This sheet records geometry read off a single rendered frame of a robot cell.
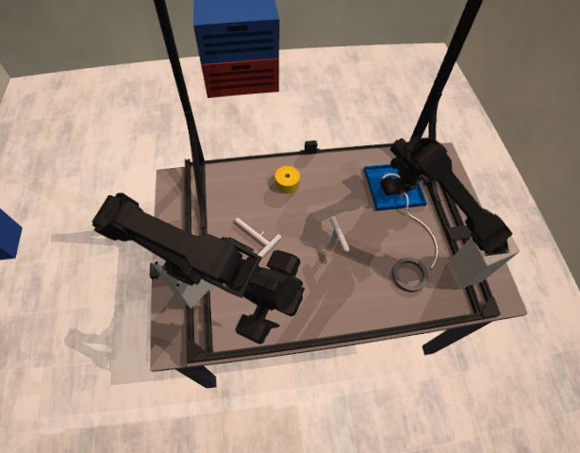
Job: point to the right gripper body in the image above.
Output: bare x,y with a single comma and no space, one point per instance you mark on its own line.
254,328

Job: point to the yellow cylinder with center hole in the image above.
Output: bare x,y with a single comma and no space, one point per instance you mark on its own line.
284,184

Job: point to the blue tray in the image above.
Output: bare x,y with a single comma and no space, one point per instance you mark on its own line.
374,175

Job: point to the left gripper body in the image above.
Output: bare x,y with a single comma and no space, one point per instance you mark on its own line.
388,184

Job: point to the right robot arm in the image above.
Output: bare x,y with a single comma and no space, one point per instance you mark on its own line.
211,257

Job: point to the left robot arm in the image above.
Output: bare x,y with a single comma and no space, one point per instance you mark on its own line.
433,162

